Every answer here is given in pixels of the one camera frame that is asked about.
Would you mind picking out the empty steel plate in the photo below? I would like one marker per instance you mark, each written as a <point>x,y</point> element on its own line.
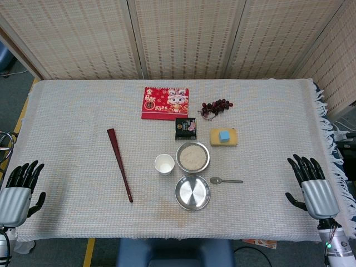
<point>192,192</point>

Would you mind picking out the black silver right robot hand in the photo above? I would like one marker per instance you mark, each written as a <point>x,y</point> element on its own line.
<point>320,198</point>

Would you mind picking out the white power strip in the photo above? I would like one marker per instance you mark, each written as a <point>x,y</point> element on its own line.
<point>340,135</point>

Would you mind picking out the small black packet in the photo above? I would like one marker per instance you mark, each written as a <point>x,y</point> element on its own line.
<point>185,128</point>

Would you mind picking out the woven bamboo folding screen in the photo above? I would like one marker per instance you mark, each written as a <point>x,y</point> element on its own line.
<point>180,36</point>

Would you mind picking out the orange printed snack packet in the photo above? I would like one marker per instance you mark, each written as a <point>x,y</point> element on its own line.
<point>261,242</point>

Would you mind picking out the red desk calendar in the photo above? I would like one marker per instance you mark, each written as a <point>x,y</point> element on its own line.
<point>164,104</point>

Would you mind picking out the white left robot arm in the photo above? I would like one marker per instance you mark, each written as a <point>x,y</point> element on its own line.
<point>3,244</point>

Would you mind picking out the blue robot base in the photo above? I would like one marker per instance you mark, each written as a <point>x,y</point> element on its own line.
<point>172,250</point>

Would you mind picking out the steel bowl with powder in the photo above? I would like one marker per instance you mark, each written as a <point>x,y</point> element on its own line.
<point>193,170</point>

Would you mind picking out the folded dark red fan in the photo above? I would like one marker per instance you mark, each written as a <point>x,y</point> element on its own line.
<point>119,161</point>

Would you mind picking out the white paper cup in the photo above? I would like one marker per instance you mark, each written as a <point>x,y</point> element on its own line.
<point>164,167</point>

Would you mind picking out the white woven tablecloth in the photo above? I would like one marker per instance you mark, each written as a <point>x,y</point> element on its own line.
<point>83,111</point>

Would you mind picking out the yellow sponge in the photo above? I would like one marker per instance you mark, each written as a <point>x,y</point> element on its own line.
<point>235,137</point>

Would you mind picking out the small metal spoon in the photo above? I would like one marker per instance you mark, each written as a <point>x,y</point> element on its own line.
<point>214,180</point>

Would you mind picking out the dark red grape bunch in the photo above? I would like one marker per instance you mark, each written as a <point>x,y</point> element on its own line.
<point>218,105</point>

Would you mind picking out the black box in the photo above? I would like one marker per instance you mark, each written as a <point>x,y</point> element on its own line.
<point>349,155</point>

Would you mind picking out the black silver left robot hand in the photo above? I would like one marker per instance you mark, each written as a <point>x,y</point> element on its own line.
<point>14,204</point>

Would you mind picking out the chrome metal frame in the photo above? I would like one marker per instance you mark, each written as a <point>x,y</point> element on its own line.
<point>5,148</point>

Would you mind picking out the light blue cube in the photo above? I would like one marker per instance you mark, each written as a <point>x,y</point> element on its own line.
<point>224,136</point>

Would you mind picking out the blue chair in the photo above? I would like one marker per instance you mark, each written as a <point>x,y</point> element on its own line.
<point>4,58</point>

